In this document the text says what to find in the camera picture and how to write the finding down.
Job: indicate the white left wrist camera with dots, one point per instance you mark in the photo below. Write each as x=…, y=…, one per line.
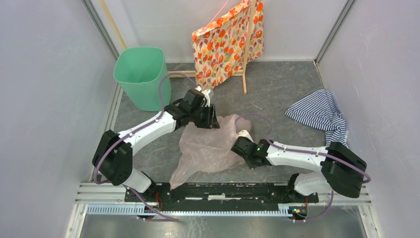
x=207, y=93

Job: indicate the blue white striped cloth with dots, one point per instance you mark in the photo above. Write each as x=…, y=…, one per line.
x=319, y=110

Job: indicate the white slotted cable duct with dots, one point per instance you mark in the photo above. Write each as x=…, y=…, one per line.
x=140, y=210

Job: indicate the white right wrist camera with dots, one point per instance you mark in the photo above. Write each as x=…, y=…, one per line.
x=245, y=133

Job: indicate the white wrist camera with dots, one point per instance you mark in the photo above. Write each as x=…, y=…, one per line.
x=207, y=93
x=245, y=133

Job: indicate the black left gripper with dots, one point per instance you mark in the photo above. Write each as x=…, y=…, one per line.
x=211, y=121

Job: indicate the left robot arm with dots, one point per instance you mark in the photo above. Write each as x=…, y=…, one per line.
x=114, y=155

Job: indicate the green plastic trash bin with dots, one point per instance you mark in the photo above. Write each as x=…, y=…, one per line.
x=139, y=71

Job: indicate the pink plastic trash bag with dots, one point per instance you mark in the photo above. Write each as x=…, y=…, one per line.
x=208, y=150

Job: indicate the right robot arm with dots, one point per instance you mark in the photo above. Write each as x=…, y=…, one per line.
x=331, y=168

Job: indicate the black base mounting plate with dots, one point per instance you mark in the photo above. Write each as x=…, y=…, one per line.
x=221, y=197

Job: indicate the floral orange fabric bag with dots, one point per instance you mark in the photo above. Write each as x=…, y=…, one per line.
x=218, y=47

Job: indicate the wooden stick frame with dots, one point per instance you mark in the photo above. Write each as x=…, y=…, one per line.
x=122, y=43

